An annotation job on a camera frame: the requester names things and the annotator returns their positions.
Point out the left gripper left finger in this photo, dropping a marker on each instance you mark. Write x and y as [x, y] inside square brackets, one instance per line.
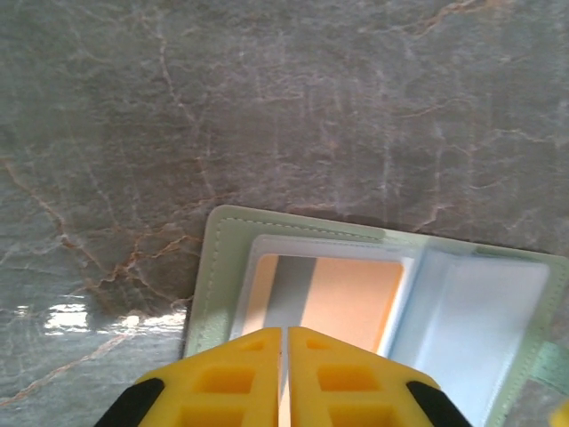
[266, 400]

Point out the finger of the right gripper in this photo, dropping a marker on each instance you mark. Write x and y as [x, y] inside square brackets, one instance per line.
[561, 413]

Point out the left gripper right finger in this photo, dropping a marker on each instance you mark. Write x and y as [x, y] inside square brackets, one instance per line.
[302, 400]

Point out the orange card with grey stripe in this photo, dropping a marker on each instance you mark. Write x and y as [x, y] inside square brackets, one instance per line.
[351, 298]

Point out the green card holder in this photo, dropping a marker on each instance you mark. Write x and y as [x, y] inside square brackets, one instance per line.
[467, 311]

